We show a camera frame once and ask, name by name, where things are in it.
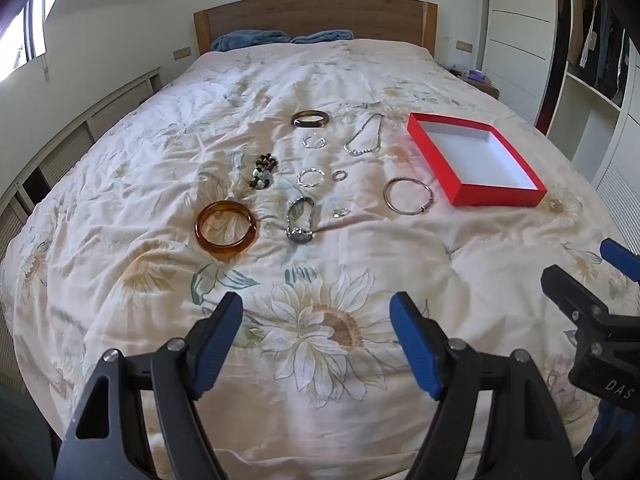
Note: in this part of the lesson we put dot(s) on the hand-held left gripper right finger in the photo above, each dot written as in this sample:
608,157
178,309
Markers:
414,345

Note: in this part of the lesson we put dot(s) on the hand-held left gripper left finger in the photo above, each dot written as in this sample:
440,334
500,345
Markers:
219,342

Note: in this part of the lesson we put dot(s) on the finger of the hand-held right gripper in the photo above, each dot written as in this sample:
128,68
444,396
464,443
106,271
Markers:
624,260
570,295

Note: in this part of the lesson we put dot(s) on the amber resin bangle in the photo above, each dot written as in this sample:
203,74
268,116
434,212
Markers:
225,253

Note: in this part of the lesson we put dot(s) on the silver wrist watch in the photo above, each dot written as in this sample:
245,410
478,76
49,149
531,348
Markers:
300,235

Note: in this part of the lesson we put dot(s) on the thin silver bangle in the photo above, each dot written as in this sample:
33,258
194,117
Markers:
386,198

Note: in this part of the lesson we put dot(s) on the red jewelry box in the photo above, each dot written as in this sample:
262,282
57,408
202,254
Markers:
480,155

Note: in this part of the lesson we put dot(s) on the white ribbed radiator cover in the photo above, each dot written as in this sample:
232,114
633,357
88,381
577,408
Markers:
620,195

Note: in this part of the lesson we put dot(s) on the open closet shelves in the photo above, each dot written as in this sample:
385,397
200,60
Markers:
580,120

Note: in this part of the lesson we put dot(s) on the hanging clothes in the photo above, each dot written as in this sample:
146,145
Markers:
605,45

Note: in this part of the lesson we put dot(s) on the wooden nightstand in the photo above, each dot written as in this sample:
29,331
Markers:
487,91

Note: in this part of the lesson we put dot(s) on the dark brown bangle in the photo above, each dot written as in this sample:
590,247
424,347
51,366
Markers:
301,121

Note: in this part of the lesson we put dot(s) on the purple tissue pack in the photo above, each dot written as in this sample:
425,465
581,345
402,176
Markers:
474,75

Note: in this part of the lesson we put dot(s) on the white wardrobe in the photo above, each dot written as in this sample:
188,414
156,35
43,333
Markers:
520,35

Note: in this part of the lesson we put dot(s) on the floral cream duvet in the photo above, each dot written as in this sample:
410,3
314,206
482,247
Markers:
350,85

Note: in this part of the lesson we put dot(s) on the blue fleece pillow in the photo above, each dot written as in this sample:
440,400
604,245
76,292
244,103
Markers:
250,40
325,36

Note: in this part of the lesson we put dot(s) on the wooden bed headboard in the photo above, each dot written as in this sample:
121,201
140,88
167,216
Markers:
310,15

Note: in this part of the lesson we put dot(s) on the window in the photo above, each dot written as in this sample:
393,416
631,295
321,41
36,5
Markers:
20,25

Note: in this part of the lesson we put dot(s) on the wall switch plate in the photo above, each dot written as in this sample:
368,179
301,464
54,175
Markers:
464,45
182,53

